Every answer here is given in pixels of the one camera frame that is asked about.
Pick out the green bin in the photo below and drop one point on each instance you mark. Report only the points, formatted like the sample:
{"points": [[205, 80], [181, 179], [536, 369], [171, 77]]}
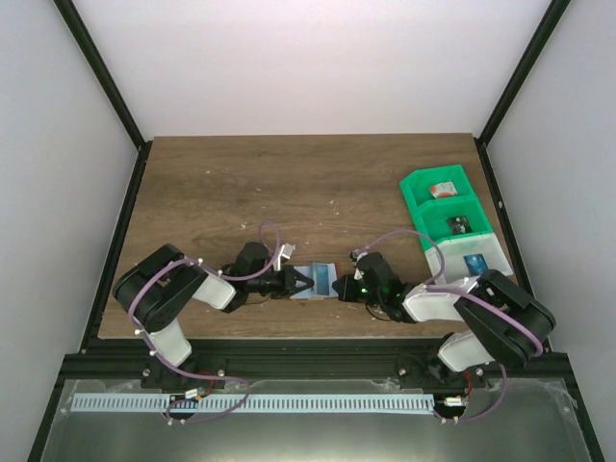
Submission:
{"points": [[430, 219], [414, 186]]}

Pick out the green bin middle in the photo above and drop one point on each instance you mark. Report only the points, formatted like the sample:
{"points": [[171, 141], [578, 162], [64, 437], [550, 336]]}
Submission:
{"points": [[430, 219]]}

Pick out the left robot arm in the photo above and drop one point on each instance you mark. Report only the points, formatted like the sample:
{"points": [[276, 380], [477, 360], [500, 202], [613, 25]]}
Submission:
{"points": [[156, 290]]}

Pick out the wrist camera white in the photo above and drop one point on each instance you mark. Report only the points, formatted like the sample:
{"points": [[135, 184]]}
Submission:
{"points": [[282, 255], [357, 254]]}

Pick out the white bin near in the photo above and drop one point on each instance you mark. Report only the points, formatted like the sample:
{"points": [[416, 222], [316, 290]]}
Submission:
{"points": [[455, 249]]}

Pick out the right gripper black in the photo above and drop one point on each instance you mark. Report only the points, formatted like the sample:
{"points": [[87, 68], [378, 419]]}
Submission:
{"points": [[350, 287]]}

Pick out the black frame post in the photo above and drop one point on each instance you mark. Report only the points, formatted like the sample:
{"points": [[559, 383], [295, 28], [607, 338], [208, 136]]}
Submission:
{"points": [[79, 30], [529, 58]]}

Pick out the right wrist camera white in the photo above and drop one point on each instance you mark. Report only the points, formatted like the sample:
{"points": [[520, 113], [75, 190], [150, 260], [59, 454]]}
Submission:
{"points": [[357, 254]]}

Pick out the green bin far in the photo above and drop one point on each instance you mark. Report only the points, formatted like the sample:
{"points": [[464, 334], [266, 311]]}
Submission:
{"points": [[414, 186]]}

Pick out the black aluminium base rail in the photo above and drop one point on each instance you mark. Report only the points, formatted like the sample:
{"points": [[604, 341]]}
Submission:
{"points": [[404, 359]]}

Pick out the white slotted cable duct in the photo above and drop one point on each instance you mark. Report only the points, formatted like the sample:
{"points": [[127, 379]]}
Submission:
{"points": [[364, 403]]}

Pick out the red white card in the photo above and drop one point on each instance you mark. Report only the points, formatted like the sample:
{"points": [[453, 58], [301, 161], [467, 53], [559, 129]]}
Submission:
{"points": [[443, 190]]}

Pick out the black card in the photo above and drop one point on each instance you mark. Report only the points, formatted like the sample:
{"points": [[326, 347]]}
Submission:
{"points": [[459, 225]]}

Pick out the left black frame post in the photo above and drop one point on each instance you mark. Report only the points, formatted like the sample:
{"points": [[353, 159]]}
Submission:
{"points": [[79, 30]]}

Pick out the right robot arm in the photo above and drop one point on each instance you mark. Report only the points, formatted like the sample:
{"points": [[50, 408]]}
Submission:
{"points": [[506, 325]]}

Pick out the right black frame post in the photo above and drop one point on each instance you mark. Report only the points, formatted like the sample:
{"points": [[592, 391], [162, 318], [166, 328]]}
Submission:
{"points": [[529, 58]]}

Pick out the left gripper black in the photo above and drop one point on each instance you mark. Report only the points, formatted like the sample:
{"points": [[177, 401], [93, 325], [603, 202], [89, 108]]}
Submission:
{"points": [[290, 280]]}

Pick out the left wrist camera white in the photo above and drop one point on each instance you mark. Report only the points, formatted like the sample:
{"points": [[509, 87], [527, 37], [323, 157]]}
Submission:
{"points": [[282, 255]]}

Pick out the blue card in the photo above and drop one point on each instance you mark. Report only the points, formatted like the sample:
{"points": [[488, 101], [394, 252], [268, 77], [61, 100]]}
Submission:
{"points": [[324, 275], [476, 264]]}

